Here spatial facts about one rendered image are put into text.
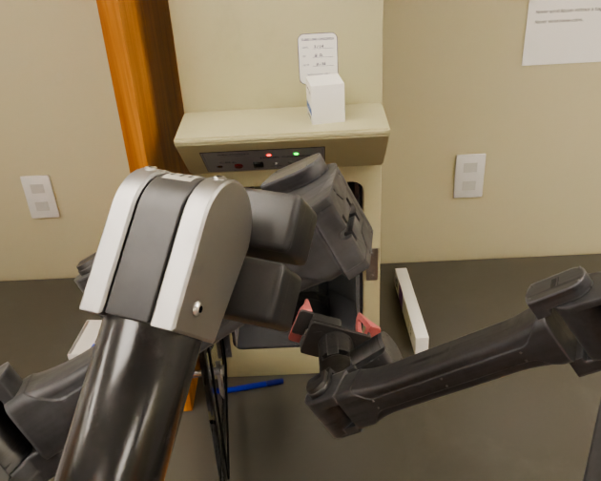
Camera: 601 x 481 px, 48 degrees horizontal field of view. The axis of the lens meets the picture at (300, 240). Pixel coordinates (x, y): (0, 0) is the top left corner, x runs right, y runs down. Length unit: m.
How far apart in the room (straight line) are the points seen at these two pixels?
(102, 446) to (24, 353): 1.32
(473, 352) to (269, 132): 0.44
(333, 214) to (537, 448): 0.82
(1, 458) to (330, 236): 0.33
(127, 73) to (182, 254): 0.75
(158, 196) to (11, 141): 1.43
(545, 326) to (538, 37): 0.94
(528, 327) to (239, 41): 0.60
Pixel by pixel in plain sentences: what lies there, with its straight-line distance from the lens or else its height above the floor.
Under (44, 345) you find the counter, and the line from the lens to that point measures 1.63.
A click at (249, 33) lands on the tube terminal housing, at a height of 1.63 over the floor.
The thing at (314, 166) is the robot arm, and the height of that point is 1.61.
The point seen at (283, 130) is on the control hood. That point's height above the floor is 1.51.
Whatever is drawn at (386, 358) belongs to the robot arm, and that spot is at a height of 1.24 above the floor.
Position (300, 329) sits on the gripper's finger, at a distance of 1.11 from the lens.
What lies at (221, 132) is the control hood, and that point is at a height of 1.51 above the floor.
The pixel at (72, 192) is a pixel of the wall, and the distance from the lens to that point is 1.75.
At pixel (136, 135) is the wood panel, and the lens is 1.06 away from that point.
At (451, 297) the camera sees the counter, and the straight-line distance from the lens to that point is 1.63.
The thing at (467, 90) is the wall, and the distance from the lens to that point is 1.61.
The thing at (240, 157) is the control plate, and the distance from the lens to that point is 1.07.
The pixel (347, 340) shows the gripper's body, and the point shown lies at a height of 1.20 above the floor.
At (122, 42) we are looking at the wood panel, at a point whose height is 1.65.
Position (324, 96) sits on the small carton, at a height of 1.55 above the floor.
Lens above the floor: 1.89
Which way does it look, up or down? 31 degrees down
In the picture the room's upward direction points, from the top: 3 degrees counter-clockwise
